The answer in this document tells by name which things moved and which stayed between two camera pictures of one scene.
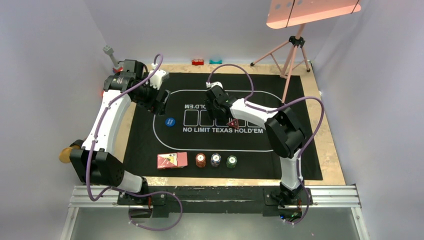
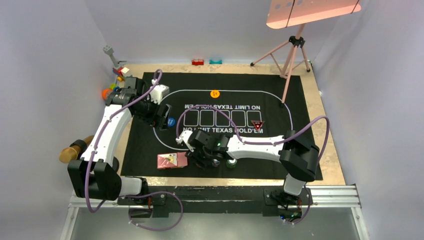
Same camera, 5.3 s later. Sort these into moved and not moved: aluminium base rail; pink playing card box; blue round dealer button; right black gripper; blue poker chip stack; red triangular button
Moved: right black gripper; red triangular button
Not moved: pink playing card box; blue round dealer button; blue poker chip stack; aluminium base rail
